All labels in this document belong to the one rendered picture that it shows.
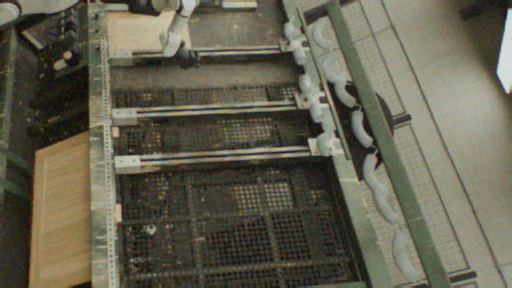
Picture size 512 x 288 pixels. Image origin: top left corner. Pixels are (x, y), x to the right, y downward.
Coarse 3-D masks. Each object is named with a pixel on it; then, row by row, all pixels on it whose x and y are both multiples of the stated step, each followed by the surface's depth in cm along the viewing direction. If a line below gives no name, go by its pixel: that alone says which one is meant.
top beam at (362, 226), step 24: (288, 0) 340; (312, 72) 306; (336, 144) 279; (336, 168) 270; (336, 192) 270; (360, 192) 263; (360, 216) 255; (360, 240) 248; (360, 264) 247; (384, 264) 242
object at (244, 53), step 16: (288, 32) 309; (192, 48) 314; (208, 48) 315; (224, 48) 316; (240, 48) 317; (256, 48) 318; (272, 48) 319; (288, 48) 315; (304, 48) 316; (112, 64) 309; (128, 64) 311; (144, 64) 312; (160, 64) 314; (176, 64) 315
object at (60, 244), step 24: (72, 144) 314; (48, 168) 314; (72, 168) 305; (48, 192) 305; (72, 192) 297; (48, 216) 296; (72, 216) 288; (48, 240) 288; (72, 240) 281; (48, 264) 280; (72, 264) 273
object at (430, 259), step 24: (336, 0) 386; (336, 24) 375; (360, 72) 348; (360, 96) 340; (384, 120) 325; (240, 144) 345; (384, 144) 318; (408, 192) 298; (408, 216) 292; (432, 240) 281; (432, 264) 276
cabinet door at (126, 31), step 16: (112, 16) 332; (128, 16) 333; (144, 16) 334; (160, 16) 335; (112, 32) 324; (128, 32) 325; (144, 32) 326; (160, 32) 328; (112, 48) 316; (128, 48) 318; (144, 48) 318; (160, 48) 319
